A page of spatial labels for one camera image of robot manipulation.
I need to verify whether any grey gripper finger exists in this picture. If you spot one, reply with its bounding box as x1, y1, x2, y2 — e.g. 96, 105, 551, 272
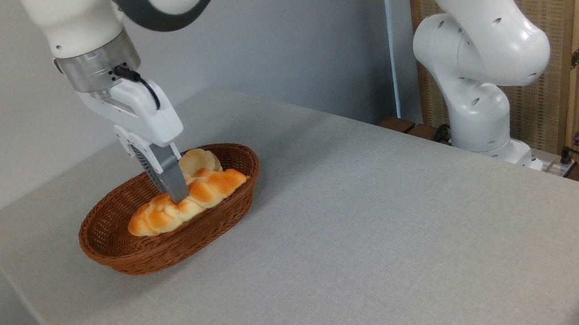
114, 116, 191, 210

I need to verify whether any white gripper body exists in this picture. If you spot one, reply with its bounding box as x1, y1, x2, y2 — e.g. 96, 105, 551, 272
75, 73, 187, 158

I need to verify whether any golden braided bread loaf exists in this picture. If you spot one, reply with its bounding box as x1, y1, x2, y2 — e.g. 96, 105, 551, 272
121, 162, 255, 240

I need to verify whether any pale round bread roll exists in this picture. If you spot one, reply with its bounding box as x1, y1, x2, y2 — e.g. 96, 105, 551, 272
176, 145, 223, 179

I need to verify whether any brown wicker oval basket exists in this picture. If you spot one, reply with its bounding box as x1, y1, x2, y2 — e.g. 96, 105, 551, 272
68, 137, 274, 284

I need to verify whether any white vertical pole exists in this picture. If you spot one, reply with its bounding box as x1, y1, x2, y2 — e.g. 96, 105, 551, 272
383, 0, 428, 124

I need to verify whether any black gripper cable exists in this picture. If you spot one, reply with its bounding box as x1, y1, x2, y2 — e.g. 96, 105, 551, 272
113, 61, 163, 116

